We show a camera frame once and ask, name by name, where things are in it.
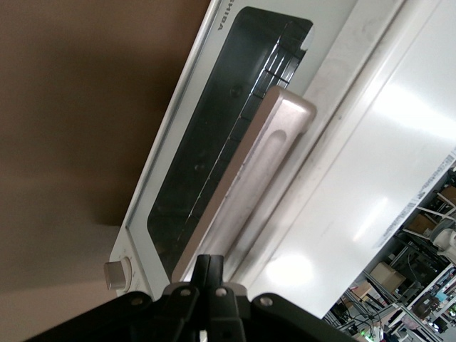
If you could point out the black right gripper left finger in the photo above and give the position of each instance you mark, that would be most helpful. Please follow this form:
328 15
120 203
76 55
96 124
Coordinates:
167 313

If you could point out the aluminium shelf rack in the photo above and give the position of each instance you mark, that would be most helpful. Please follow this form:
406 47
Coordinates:
399 313

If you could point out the cardboard box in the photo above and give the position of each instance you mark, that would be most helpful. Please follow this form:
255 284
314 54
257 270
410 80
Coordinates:
422 223
449 195
386 276

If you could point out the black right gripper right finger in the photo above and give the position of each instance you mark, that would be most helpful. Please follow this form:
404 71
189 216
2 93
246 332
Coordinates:
249 320

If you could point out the white toaster oven body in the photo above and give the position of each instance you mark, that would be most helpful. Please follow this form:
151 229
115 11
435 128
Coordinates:
384 160

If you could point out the beige oven knob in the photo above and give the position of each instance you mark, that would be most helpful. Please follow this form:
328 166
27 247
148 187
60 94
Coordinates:
115 275

